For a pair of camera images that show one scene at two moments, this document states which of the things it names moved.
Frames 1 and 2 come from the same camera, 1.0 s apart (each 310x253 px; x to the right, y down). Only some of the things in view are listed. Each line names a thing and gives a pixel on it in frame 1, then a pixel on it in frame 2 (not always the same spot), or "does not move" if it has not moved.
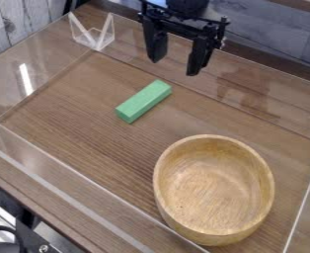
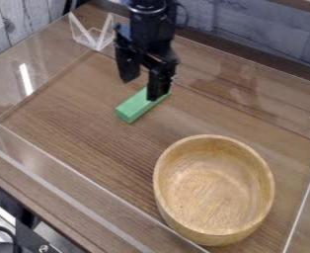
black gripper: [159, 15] to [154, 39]
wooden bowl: [214, 189] does not move
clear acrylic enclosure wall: [200, 161] does not move
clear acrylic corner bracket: [94, 38] does not move
